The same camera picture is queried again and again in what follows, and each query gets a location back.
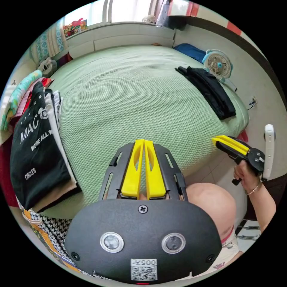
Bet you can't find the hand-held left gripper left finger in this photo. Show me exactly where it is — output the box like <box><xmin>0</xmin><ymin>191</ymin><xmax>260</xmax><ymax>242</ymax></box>
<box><xmin>120</xmin><ymin>139</ymin><xmax>145</xmax><ymax>200</ymax></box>

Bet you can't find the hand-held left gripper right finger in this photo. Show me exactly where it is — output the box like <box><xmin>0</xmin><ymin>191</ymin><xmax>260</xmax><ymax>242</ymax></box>
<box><xmin>144</xmin><ymin>140</ymin><xmax>167</xmax><ymax>200</ymax></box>

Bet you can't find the person's right forearm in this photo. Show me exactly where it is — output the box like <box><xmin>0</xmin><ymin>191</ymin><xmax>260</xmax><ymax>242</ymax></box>
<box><xmin>245</xmin><ymin>181</ymin><xmax>277</xmax><ymax>234</ymax></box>

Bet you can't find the plain black t-shirt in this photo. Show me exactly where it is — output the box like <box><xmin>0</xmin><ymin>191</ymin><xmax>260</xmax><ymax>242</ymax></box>
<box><xmin>175</xmin><ymin>65</ymin><xmax>237</xmax><ymax>120</ymax></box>

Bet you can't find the person's right hand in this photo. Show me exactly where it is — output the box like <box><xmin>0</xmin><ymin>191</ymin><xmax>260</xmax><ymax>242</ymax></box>
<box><xmin>233</xmin><ymin>160</ymin><xmax>262</xmax><ymax>191</ymax></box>

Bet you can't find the person's body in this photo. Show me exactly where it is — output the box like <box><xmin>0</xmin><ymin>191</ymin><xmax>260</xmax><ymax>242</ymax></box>
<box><xmin>185</xmin><ymin>182</ymin><xmax>245</xmax><ymax>277</ymax></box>

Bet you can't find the bed with green woven mat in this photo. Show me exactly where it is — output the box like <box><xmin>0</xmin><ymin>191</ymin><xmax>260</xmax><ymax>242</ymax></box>
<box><xmin>37</xmin><ymin>44</ymin><xmax>250</xmax><ymax>218</ymax></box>

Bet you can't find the small white and blue fan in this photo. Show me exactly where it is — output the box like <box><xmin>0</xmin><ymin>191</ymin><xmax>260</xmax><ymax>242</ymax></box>
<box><xmin>202</xmin><ymin>49</ymin><xmax>238</xmax><ymax>91</ymax></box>

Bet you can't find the houndstooth patterned cloth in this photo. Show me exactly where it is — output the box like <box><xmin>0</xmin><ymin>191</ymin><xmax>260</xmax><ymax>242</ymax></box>
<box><xmin>17</xmin><ymin>197</ymin><xmax>108</xmax><ymax>280</ymax></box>

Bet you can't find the pile of clothes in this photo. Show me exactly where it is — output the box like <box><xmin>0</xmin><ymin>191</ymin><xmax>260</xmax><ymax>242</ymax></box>
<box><xmin>0</xmin><ymin>70</ymin><xmax>83</xmax><ymax>213</ymax></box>

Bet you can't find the blue cushion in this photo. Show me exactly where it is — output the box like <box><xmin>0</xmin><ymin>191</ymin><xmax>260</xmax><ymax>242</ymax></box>
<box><xmin>173</xmin><ymin>43</ymin><xmax>207</xmax><ymax>65</ymax></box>

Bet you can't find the grey and white plush toy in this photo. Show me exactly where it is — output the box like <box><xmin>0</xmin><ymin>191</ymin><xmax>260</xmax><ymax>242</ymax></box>
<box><xmin>36</xmin><ymin>57</ymin><xmax>58</xmax><ymax>76</ymax></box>

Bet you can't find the white cupboard with drawers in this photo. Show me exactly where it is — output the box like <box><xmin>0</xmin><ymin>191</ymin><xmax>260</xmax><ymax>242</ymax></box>
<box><xmin>53</xmin><ymin>22</ymin><xmax>176</xmax><ymax>60</ymax></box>

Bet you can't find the teal patterned curtain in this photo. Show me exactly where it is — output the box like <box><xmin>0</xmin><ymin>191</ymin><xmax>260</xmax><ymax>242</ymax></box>
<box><xmin>28</xmin><ymin>22</ymin><xmax>68</xmax><ymax>66</ymax></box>

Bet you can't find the colourful printed carton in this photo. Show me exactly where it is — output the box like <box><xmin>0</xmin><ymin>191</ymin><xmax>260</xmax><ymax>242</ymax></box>
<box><xmin>63</xmin><ymin>18</ymin><xmax>88</xmax><ymax>38</ymax></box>

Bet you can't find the window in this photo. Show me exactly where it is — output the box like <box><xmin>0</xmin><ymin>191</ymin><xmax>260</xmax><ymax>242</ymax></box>
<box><xmin>87</xmin><ymin>0</ymin><xmax>157</xmax><ymax>23</ymax></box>

